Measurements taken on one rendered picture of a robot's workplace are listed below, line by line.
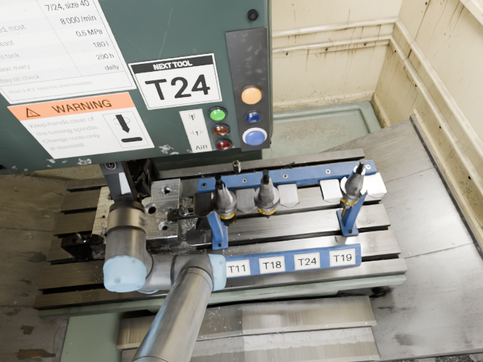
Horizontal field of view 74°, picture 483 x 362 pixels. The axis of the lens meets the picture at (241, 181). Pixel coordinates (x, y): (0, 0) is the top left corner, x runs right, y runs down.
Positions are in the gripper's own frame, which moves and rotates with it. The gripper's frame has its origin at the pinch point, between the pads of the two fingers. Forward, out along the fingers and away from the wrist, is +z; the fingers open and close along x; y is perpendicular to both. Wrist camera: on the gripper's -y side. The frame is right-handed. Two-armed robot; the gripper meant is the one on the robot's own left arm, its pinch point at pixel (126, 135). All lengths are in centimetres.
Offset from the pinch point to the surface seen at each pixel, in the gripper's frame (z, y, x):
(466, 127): 5, 29, 100
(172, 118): -21.5, -24.9, 16.9
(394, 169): 11, 59, 89
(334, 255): -25, 42, 50
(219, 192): -14.8, 9.0, 19.4
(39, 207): 28, 68, -68
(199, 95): -21.8, -28.5, 21.4
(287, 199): -16.3, 15.6, 35.8
